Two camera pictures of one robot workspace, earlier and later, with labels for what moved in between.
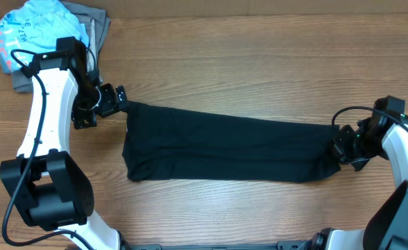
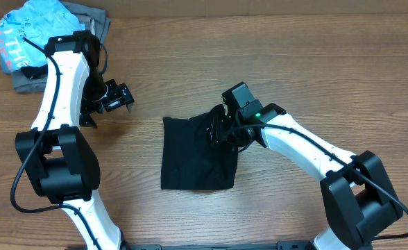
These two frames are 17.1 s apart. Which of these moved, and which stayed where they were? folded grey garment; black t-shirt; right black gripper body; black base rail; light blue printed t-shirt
Moved: black t-shirt; right black gripper body
Stayed: folded grey garment; black base rail; light blue printed t-shirt
